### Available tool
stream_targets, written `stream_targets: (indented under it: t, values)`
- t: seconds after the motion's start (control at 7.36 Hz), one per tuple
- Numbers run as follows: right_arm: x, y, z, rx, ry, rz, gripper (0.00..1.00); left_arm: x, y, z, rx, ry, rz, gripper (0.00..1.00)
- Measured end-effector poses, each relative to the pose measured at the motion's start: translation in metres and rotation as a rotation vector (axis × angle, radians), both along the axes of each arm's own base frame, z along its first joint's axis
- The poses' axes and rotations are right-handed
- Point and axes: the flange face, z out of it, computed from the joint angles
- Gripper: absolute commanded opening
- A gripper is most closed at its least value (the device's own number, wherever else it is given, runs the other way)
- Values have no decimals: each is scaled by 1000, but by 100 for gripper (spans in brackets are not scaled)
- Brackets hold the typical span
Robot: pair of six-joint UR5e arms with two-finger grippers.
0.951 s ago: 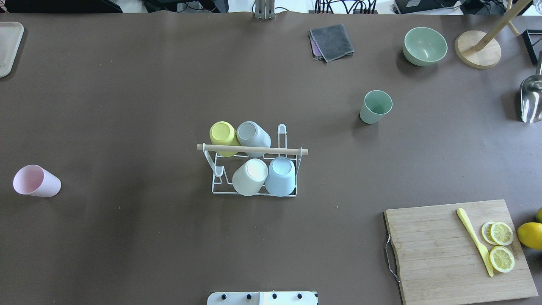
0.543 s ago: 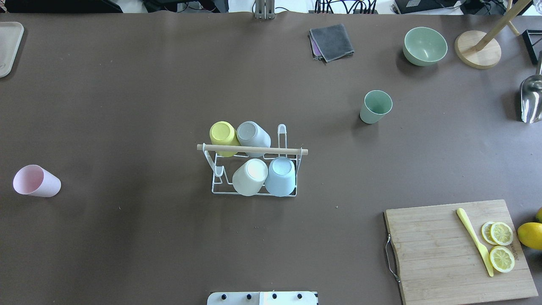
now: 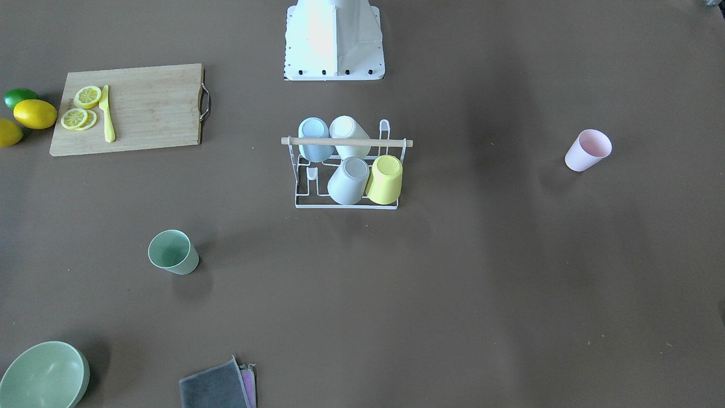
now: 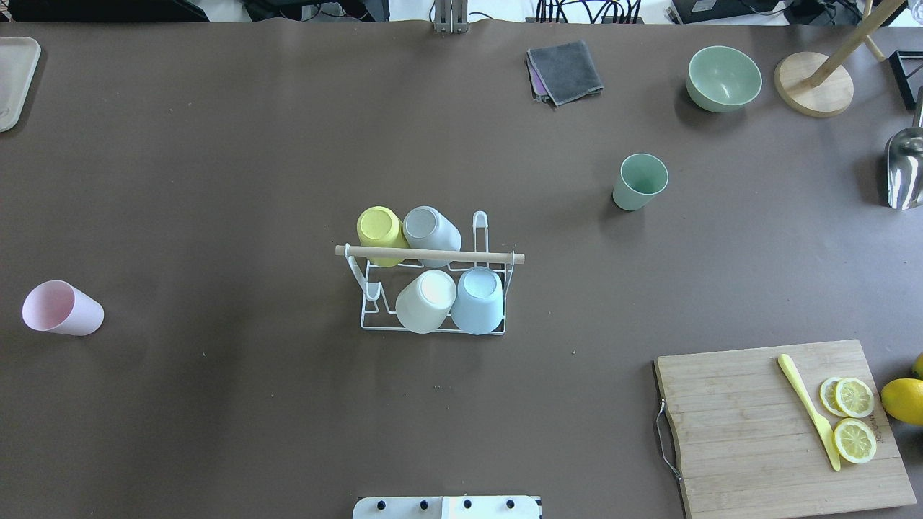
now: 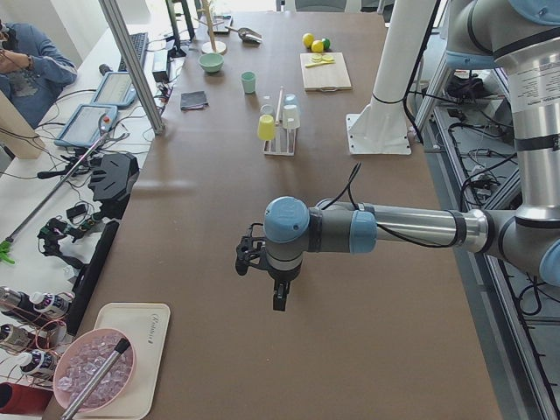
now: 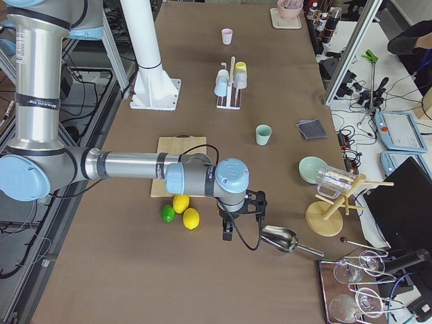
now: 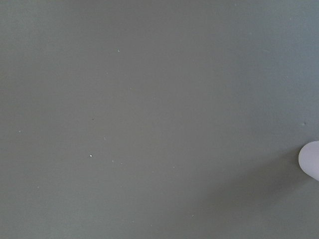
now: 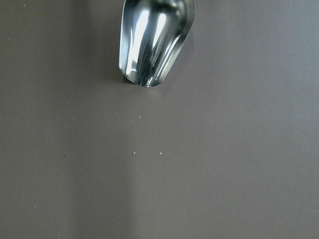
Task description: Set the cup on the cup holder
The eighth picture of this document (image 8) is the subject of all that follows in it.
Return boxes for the steel metal scoop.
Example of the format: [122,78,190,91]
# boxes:
[119,0,195,87]

